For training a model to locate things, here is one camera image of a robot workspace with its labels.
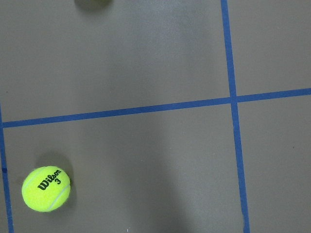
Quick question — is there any Roland Garros tennis ball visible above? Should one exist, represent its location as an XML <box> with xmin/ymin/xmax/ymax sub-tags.
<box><xmin>76</xmin><ymin>0</ymin><xmax>111</xmax><ymax>5</ymax></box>

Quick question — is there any Wilson tennis ball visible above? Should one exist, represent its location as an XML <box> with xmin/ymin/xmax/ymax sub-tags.
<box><xmin>21</xmin><ymin>166</ymin><xmax>71</xmax><ymax>213</ymax></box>

